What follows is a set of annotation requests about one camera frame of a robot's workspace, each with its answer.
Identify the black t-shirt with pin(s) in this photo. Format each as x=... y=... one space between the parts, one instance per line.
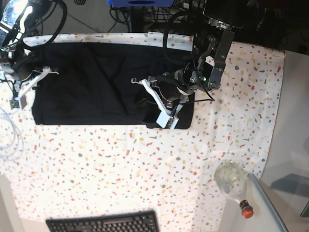
x=92 y=84

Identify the clear bottle with red cap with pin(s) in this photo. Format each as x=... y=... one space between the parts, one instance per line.
x=232 y=182

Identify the black computer keyboard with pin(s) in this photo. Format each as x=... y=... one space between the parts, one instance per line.
x=144 y=221

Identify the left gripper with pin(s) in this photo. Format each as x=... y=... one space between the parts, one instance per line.
x=170 y=90

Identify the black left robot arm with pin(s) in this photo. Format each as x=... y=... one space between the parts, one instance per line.
x=214 y=32

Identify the terrazzo pattern tablecloth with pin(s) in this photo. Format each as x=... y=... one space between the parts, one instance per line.
x=78 y=171

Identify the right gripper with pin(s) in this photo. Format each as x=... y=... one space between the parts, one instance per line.
x=17 y=18

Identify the blue box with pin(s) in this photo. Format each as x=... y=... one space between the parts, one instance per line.
x=141 y=3

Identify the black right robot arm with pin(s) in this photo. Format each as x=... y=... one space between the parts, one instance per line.
x=44 y=6

